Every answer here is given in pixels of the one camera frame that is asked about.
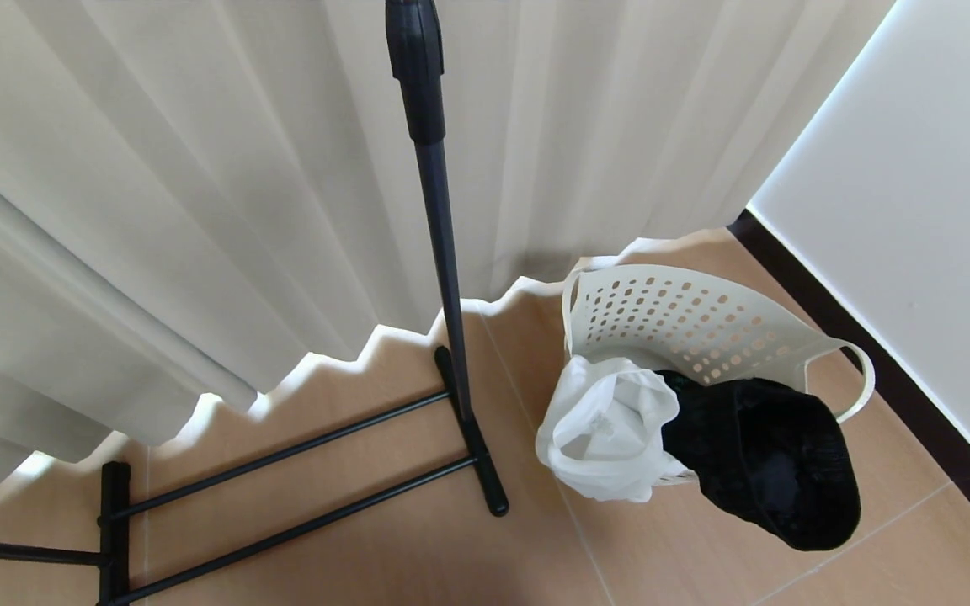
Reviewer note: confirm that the white printed t-shirt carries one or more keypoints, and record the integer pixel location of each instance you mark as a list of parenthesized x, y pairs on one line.
[(603, 429)]

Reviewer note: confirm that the black clothes rack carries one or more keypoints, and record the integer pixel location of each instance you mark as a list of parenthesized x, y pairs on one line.
[(441, 210)]

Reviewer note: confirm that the white laundry basket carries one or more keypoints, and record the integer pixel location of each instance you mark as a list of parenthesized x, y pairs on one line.
[(687, 320)]

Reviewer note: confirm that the white curtain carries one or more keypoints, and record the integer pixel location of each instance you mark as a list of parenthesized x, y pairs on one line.
[(199, 168)]

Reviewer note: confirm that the black garment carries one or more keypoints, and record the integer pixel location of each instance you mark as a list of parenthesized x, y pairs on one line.
[(771, 463)]

